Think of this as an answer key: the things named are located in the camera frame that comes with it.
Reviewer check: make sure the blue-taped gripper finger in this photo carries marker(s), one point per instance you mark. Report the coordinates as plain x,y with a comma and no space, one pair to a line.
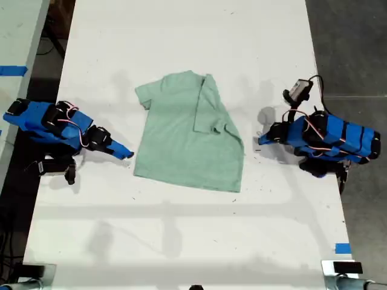
122,155
266,142
267,137
116,145

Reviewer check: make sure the pale green T-shirt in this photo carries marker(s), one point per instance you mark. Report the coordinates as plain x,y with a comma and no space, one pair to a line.
181,145

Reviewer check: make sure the blue and black robot arm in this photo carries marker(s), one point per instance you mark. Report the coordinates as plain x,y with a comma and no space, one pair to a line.
347,136
33,117

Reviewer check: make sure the black table clamp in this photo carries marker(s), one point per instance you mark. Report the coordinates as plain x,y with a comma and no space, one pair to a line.
344,176

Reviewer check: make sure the blue tape strip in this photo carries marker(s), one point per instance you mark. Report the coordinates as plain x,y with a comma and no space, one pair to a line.
13,70
343,248

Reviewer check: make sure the white side table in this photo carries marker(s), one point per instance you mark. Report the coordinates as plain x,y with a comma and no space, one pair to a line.
18,36

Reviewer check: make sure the small black box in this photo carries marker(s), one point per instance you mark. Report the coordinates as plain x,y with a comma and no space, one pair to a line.
347,267
30,269

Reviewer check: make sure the grey metal pipe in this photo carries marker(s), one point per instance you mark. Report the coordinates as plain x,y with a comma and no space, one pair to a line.
24,285
359,284

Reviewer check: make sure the short black camera stalk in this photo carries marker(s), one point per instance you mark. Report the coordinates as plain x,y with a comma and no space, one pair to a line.
71,174
291,110

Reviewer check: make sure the black camera box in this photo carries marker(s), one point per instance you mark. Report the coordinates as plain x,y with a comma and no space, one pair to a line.
299,89
51,168

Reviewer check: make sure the grey metal bracket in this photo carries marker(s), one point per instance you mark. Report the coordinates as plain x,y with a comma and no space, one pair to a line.
328,269

